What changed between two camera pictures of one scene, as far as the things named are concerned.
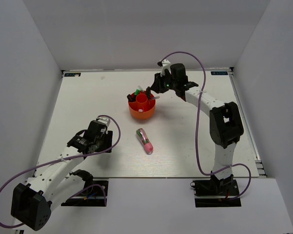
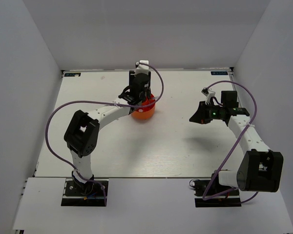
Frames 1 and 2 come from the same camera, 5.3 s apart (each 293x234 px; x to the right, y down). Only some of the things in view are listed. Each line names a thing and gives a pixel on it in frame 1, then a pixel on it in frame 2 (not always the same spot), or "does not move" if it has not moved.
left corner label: [72, 74] does not move
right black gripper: [157, 86] → [200, 116]
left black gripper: [108, 136] → [131, 77]
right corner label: [219, 73] does not move
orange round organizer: [141, 107] does not move
